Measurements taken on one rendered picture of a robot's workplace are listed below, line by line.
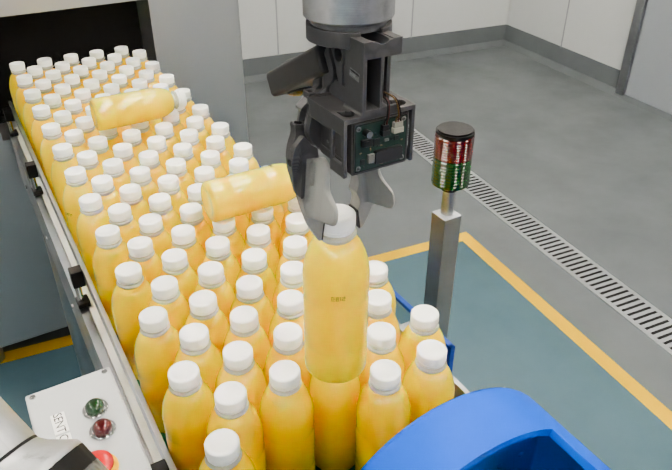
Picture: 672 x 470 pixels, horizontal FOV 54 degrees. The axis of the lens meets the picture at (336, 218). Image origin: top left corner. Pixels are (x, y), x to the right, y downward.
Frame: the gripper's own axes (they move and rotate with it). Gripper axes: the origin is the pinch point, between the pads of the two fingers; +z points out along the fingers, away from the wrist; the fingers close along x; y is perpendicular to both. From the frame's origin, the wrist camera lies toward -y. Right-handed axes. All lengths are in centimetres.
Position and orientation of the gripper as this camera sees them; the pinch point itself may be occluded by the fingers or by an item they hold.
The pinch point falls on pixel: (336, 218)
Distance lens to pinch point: 65.6
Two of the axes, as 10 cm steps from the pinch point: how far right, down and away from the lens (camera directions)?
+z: 0.0, 8.5, 5.2
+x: 8.6, -2.7, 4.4
